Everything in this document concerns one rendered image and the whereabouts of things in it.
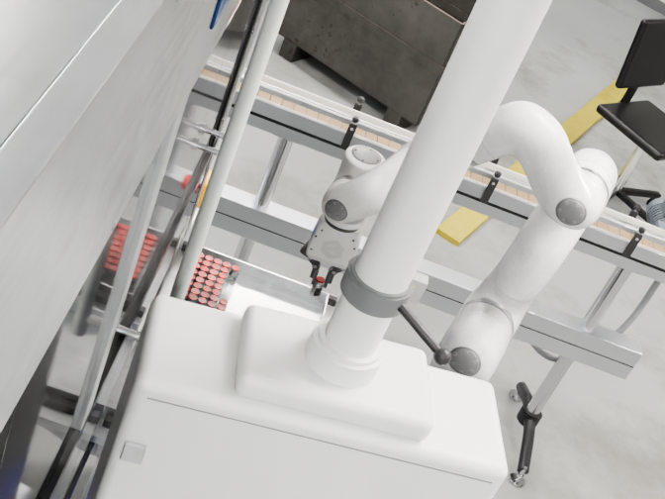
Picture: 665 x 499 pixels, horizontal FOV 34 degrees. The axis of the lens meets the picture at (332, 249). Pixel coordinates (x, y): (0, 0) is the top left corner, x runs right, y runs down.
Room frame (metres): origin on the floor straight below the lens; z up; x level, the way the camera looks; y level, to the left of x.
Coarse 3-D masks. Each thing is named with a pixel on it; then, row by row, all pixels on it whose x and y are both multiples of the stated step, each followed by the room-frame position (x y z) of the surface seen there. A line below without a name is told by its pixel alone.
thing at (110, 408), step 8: (136, 344) 1.74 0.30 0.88; (128, 360) 1.68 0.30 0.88; (128, 368) 1.66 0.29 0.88; (120, 376) 1.63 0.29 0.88; (120, 384) 1.61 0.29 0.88; (112, 392) 1.58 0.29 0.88; (120, 392) 1.59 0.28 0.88; (112, 400) 1.56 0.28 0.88; (112, 408) 1.51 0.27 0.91; (104, 416) 1.51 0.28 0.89
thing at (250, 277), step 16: (224, 256) 2.11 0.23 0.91; (240, 272) 2.12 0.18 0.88; (256, 272) 2.12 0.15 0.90; (272, 272) 2.13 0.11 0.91; (224, 288) 2.04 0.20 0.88; (240, 288) 2.06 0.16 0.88; (256, 288) 2.09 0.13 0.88; (272, 288) 2.12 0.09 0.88; (288, 288) 2.13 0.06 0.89; (304, 288) 2.14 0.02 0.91; (240, 304) 2.01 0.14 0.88; (256, 304) 2.03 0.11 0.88; (272, 304) 2.06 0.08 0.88; (288, 304) 2.08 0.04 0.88; (304, 304) 2.11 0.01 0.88; (320, 304) 2.13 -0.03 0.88
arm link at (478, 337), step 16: (480, 304) 1.82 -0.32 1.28; (464, 320) 1.76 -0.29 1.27; (480, 320) 1.76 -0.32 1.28; (496, 320) 1.79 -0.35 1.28; (448, 336) 1.73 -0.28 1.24; (464, 336) 1.72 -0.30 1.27; (480, 336) 1.72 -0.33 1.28; (496, 336) 1.74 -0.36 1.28; (464, 352) 1.69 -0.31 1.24; (480, 352) 1.70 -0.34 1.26; (496, 352) 1.72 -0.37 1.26; (448, 368) 1.71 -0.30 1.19; (464, 368) 1.69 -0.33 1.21; (480, 368) 1.69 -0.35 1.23
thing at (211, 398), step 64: (192, 320) 1.10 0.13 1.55; (256, 320) 1.11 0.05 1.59; (128, 384) 1.04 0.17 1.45; (192, 384) 0.99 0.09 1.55; (256, 384) 1.00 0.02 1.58; (320, 384) 1.04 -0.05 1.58; (384, 384) 1.09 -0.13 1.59; (448, 384) 1.19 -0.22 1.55; (128, 448) 0.95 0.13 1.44; (192, 448) 0.98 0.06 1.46; (256, 448) 1.00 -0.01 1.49; (320, 448) 1.01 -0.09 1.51; (384, 448) 1.03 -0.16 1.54; (448, 448) 1.07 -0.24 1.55
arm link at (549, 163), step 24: (504, 120) 1.80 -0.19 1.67; (528, 120) 1.80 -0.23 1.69; (552, 120) 1.82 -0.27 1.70; (480, 144) 1.80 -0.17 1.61; (504, 144) 1.79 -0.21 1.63; (528, 144) 1.78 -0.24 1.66; (552, 144) 1.78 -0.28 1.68; (528, 168) 1.77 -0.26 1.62; (552, 168) 1.74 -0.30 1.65; (576, 168) 1.73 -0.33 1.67; (552, 192) 1.71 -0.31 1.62; (576, 192) 1.70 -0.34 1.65; (600, 192) 1.73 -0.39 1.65; (552, 216) 1.70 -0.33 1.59; (576, 216) 1.69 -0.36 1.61
